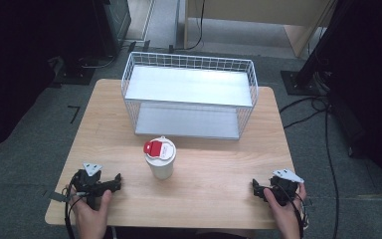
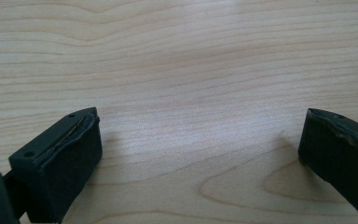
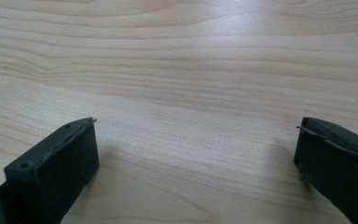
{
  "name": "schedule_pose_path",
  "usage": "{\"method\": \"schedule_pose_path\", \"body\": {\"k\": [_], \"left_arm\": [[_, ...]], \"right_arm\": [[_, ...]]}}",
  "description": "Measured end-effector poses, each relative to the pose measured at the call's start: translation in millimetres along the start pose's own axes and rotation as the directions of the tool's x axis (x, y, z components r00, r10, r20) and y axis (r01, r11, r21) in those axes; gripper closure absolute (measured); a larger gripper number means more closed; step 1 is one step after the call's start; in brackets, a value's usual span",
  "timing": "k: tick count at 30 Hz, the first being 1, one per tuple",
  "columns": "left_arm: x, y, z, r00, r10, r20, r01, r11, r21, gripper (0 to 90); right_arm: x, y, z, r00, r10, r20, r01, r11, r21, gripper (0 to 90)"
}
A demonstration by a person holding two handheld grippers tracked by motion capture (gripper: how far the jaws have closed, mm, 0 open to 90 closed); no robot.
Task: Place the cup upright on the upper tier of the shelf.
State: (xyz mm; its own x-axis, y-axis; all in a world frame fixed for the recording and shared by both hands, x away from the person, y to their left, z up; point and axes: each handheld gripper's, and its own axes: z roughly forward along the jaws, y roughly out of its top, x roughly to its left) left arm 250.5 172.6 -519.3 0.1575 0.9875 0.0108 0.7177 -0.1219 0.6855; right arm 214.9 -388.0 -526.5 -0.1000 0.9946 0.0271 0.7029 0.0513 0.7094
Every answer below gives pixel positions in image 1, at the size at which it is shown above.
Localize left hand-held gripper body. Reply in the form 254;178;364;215
70;161;114;211

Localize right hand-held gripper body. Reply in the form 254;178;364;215
268;167;305;207

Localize white cup with red lid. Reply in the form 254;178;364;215
142;135;177;181

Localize white wire shelf rack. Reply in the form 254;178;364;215
120;51;260;141

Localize person's right hand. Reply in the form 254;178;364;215
263;183;308;239

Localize person's left hand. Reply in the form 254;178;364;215
68;188;113;234

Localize black flat stand base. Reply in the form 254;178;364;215
52;57;96;86

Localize dark curtain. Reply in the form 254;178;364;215
326;0;382;190
0;0;96;157

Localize black cabinet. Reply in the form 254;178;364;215
92;0;132;58

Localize light wooden furniture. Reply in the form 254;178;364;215
183;0;333;58

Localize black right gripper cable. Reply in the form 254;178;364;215
277;184;306;239

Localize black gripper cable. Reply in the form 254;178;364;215
277;184;306;239
63;187;83;239

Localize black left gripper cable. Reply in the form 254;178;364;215
63;187;83;239

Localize black floor cable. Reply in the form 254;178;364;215
279;95;342;239

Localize black stand with base plate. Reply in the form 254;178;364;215
280;0;346;97

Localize black hanging cable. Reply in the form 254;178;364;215
175;0;207;53

